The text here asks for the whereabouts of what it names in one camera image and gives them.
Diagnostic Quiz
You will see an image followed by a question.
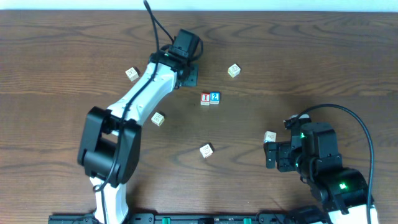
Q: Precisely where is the red letter I block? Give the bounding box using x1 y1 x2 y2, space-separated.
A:
200 93 210 106

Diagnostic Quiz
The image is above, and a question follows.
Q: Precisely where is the blue number 2 block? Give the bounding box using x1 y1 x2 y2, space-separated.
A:
210 92 221 105

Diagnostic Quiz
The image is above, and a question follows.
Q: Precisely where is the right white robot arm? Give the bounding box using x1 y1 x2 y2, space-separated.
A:
264 121 378 223

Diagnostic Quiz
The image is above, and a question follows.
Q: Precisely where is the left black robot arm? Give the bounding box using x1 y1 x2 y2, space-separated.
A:
77 29 203 223

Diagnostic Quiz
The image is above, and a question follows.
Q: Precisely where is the white block blue edge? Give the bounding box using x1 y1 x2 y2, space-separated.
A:
264 131 277 143

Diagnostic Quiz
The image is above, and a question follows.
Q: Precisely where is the white block upper right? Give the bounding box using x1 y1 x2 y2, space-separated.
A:
228 63 241 78

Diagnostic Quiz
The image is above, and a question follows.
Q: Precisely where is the white block upper left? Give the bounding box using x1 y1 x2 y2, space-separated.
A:
125 67 139 82

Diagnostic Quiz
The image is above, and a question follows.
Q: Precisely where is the white block lower centre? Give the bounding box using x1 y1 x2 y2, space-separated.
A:
200 144 213 159

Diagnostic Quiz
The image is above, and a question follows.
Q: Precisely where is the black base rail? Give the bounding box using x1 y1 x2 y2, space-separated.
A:
48 213 299 224

